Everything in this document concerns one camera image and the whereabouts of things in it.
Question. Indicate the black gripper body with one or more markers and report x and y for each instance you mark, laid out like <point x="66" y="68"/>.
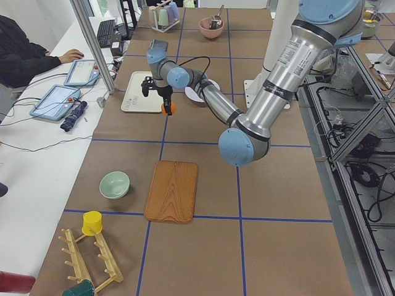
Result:
<point x="163" y="91"/>

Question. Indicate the orange mandarin fruit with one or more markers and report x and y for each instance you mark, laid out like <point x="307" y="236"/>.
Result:
<point x="173" y="108"/>

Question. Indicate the white round plate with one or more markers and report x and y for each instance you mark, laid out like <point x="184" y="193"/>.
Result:
<point x="191" y="94"/>

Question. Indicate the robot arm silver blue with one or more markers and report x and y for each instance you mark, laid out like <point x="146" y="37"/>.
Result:
<point x="304" y="29"/>

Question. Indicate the cream bear print tray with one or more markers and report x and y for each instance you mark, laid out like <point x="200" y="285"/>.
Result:
<point x="135" y="102"/>

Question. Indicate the person's hand on mouse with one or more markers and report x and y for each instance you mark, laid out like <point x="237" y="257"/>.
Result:
<point x="69" y="56"/>

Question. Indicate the grey folded cloth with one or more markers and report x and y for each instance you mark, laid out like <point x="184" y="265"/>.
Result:
<point x="156" y="43"/>

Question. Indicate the small metal clamp foot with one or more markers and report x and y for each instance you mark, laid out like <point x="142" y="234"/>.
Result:
<point x="101" y="102"/>

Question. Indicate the small black box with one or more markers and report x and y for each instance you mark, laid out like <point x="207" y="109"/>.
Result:
<point x="117" y="49"/>

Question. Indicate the light green hanging cup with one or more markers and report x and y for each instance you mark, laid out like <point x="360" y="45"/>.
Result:
<point x="163" y="18"/>

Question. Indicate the pink bowl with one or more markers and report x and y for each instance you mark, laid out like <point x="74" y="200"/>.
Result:
<point x="207" y="30"/>

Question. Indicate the lilac hanging cup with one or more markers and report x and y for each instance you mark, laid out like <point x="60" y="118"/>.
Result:
<point x="173" y="12"/>

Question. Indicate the far teach pendant tablet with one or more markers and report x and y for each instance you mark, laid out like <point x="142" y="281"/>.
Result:
<point x="82" y="73"/>

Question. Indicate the teach pendant tablet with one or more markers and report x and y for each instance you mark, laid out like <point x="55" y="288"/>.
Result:
<point x="82" y="73"/>
<point x="56" y="103"/>

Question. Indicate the white cup rack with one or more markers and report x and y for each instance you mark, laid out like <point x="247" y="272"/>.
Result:
<point x="163" y="5"/>

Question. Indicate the metal scoop in bowl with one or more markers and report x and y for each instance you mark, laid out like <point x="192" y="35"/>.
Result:
<point x="216" y="21"/>

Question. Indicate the black keyboard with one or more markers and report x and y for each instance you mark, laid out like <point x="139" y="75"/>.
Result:
<point x="105" y="33"/>

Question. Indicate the brown wooden cutting board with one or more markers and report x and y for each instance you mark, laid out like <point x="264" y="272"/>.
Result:
<point x="172" y="192"/>

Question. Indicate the navy folded umbrella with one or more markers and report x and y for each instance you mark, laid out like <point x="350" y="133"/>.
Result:
<point x="76" y="113"/>

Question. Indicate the light green bowl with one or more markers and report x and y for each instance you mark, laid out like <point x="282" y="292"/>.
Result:
<point x="114" y="185"/>

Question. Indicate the near teach pendant tablet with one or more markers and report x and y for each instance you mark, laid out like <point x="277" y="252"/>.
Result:
<point x="56" y="103"/>

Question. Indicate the yellow cup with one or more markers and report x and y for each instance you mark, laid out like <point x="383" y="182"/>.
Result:
<point x="92" y="223"/>

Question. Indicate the person in black sweater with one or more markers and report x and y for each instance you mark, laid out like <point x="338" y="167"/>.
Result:
<point x="21" y="60"/>

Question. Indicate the wooden mug rack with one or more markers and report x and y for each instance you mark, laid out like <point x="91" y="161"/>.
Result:
<point x="91" y="259"/>

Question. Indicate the dark green cup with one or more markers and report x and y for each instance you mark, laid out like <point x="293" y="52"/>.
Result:
<point x="84" y="288"/>

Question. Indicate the metal pot with yellow item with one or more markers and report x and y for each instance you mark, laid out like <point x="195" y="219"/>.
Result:
<point x="371" y="23"/>

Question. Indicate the red cup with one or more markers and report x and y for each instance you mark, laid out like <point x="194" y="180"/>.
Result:
<point x="16" y="283"/>

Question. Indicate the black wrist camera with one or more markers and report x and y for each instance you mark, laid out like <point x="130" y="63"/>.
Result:
<point x="147" y="85"/>

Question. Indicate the aluminium frame post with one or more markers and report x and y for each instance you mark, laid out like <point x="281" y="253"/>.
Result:
<point x="90" y="37"/>

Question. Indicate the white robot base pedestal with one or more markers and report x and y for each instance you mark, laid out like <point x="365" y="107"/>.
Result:
<point x="283" y="13"/>

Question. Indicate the aluminium side frame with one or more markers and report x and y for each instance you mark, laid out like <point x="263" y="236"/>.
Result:
<point x="348" y="108"/>

